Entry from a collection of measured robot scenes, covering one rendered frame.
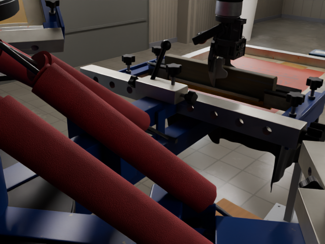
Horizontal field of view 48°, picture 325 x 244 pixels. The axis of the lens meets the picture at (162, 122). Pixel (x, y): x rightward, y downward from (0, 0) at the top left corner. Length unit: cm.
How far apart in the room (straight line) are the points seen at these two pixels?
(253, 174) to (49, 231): 216
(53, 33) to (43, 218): 65
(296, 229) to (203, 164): 214
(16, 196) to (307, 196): 44
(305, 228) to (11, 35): 88
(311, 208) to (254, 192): 192
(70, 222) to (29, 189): 12
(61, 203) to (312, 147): 47
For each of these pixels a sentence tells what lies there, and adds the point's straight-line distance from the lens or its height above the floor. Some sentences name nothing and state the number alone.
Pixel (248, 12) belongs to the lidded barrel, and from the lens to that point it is 649.
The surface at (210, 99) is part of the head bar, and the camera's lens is 92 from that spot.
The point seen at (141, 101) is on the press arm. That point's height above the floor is 104.
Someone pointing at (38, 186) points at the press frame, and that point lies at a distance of 65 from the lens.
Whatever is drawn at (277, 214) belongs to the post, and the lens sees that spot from 228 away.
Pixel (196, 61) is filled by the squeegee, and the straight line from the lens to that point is 118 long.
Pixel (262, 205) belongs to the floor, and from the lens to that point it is 234.
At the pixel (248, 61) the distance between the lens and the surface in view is 163.
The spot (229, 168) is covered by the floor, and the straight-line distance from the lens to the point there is 263.
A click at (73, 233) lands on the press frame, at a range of 54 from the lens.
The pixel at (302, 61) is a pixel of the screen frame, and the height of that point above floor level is 97.
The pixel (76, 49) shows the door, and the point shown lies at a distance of 486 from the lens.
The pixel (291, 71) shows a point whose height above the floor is 96.
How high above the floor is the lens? 137
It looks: 25 degrees down
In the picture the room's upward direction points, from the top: 1 degrees clockwise
